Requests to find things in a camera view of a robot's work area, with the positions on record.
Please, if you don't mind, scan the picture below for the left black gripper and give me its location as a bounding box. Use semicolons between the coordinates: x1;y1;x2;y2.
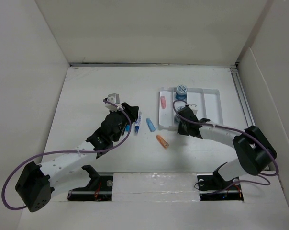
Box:
109;103;137;142

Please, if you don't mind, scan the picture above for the blue putty jar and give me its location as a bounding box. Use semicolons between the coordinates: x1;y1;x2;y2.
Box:
175;84;188;100
174;106;185;124

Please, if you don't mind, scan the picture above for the white blue glue pen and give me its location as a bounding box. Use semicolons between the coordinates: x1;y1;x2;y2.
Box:
134;112;142;135

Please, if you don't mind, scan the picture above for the orange correction tape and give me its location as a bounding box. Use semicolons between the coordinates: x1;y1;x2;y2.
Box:
156;135;169;149

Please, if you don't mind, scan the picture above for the white plastic organizer tray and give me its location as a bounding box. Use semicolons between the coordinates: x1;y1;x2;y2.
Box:
158;87;223;131

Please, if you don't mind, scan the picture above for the blue correction tape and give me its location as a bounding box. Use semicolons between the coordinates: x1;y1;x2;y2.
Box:
146;118;156;132

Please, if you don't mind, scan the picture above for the pink correction tape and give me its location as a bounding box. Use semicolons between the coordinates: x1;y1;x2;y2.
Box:
160;96;167;109

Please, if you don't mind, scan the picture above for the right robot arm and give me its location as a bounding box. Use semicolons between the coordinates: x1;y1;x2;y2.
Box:
176;106;277;189

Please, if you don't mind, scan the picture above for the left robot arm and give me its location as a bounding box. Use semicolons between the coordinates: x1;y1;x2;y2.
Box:
15;101;139;212

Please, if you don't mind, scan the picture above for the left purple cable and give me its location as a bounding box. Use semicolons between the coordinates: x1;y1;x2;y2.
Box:
1;98;138;211

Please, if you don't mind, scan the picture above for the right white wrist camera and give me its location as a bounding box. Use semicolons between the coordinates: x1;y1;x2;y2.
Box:
188;103;198;115

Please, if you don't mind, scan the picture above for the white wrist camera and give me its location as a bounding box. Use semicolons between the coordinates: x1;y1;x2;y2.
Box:
188;103;198;115
103;93;122;113

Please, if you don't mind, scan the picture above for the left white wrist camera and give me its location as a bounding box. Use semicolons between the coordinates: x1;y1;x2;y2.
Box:
103;93;122;113

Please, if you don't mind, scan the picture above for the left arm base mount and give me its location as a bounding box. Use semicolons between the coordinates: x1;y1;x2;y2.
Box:
67;165;113;202

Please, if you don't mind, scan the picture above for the aluminium rail right side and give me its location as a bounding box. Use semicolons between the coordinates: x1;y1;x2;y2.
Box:
230;66;255;126

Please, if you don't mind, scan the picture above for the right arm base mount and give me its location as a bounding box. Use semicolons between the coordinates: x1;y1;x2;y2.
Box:
194;172;244;201

